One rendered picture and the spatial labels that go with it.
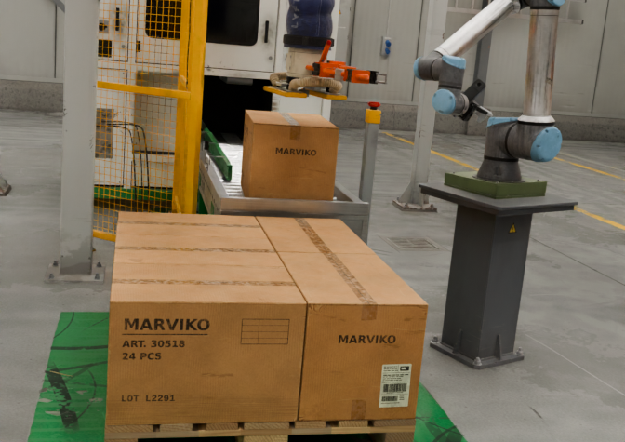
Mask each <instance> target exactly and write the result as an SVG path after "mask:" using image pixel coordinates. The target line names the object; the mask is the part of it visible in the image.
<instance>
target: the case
mask: <svg viewBox="0 0 625 442"><path fill-rule="evenodd" d="M338 145H339V128H338V127H336V126H335V125H333V124H332V123H330V122H329V121H327V120H326V119H325V118H323V117H322V116H321V115H320V114H294V113H281V112H267V111H254V110H246V112H245V126H244V141H243V155H242V169H241V186H242V190H243V193H244V196H245V197H255V198H278V199H302V200H325V201H333V197H334V187H335V176H336V165H337V155H338Z"/></svg>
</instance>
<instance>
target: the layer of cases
mask: <svg viewBox="0 0 625 442"><path fill-rule="evenodd" d="M427 313H428V303H426V302H425V301H424V300H423V299H422V298H421V297H420V296H419V295H418V294H417V293H416V292H415V291H414V290H413V289H412V288H411V287H410V286H409V285H408V284H407V283H406V282H405V281H404V280H403V279H402V278H401V277H400V276H399V275H397V274H396V273H395V272H394V271H393V270H392V269H391V268H390V267H389V266H388V265H387V264H386V263H385V262H384V261H383V260H382V259H381V258H380V257H379V256H378V255H376V253H375V252H374V251H373V250H372V249H371V248H370V247H368V246H367V245H366V244H365V243H364V242H363V241H362V240H361V239H360V238H359V237H358V236H357V235H356V234H355V233H354V232H353V231H352V230H351V229H350V228H349V227H348V226H347V225H346V224H345V223H344V222H343V221H342V220H340V219H314V218H287V217H260V216H256V217H254V216H233V215H206V214H179V213H152V212H124V211H119V212H118V219H117V229H116V238H115V249H114V258H113V277H112V286H111V296H110V313H109V341H108V369H107V397H106V425H142V424H186V423H230V422H296V421H297V419H298V420H299V422H319V421H362V420H407V419H415V417H416V409H417V401H418V393H419V377H420V370H421V361H422V354H423V345H424V337H425V329H426V321H427Z"/></svg>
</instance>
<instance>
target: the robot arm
mask: <svg viewBox="0 0 625 442"><path fill-rule="evenodd" d="M564 2H565V0H494V1H493V2H492V3H491V4H489V5H488V6H487V7H486V8H484V9H483V10H482V11H481V12H480V13H478V14H477V15H476V16H475V17H474V18H472V19H471V20H470V21H469V22H467V23H466V24H465V25H464V26H463V27H461V28H460V29H459V30H458V31H457V32H455V33H454V34H453V35H452V36H450V37H449V38H448V39H447V40H446V41H444V43H443V44H442V45H441V46H439V47H438V48H437V49H436V50H434V51H432V52H431V53H430V54H429V55H427V56H426V57H419V58H417V59H416V60H415V62H414V66H413V70H414V74H415V76H416V77H417V78H418V79H420V80H423V81H426V80H428V81H438V82H439V83H438V89H437V91H436V92H435V93H434V95H433V97H432V106H433V108H434V110H435V111H436V112H438V113H440V114H450V115H453V116H454V117H457V116H458V117H459V118H460V119H461V120H463V121H469V120H470V119H471V117H472V116H473V112H474V110H476V111H475V114H476V115H478V118H477V122H478V123H481V122H482V121H483V120H485V119H486V118H487V117H488V116H490V118H489V119H488V122H487V127H486V135H485V152H484V160H483V162H482V165H481V166H480V168H479V170H478V172H477V177H479V178H482V179H487V180H492V181H520V180H521V179H522V175H521V171H520V168H519V164H518V162H519V158H521V159H525V160H531V161H535V162H549V161H551V160H552V159H553V158H554V157H555V156H557V155H558V153H559V151H560V149H561V143H562V134H561V132H560V130H558V128H556V127H554V124H555V120H554V119H553V118H552V117H551V107H552V85H553V74H554V62H555V50H556V39H557V27H558V16H559V11H560V6H561V5H562V4H563V3H564ZM526 7H530V22H529V36H528V48H527V61H526V74H525V98H524V110H523V114H522V115H521V116H520V117H492V116H493V114H492V113H491V112H489V111H488V110H487V109H485V108H483V107H482V106H479V104H478V103H477V102H476V101H475V100H474V99H475V98H476V97H477V96H478V95H479V94H480V93H481V92H482V91H483V90H485V83H484V82H483V81H482V80H481V79H477V80H476V81H475V82H474V83H473V84H472V85H471V86H470V87H468V88H467V89H466V90H465V91H462V92H461V90H462V84H463V78H464V73H465V69H466V60H465V59H463V58H460V56H461V55H463V54H464V53H465V52H466V51H467V50H468V49H470V48H471V47H472V46H473V45H475V44H476V43H477V42H478V41H479V40H480V39H482V38H483V37H484V36H485V35H486V34H487V33H489V32H490V31H491V30H492V29H494V28H495V27H496V26H497V25H498V24H499V23H501V22H502V21H503V20H504V19H505V18H507V17H508V16H509V15H510V14H516V13H518V12H519V11H520V10H521V9H523V8H526ZM468 117H469V118H468ZM467 118H468V120H466V119H467Z"/></svg>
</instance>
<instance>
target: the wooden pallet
mask: <svg viewBox="0 0 625 442"><path fill-rule="evenodd" d="M415 425H416V419H407V420H362V421H319V422H299V420H298V419H297V421H296V422H230V423H186V424H142V425H106V418H105V433H104V442H138V438H170V437H208V436H235V440H236V442H287V440H288V435H320V434H358V433H368V434H369V436H370V438H371V439H372V441H373V442H413V441H414V432H415Z"/></svg>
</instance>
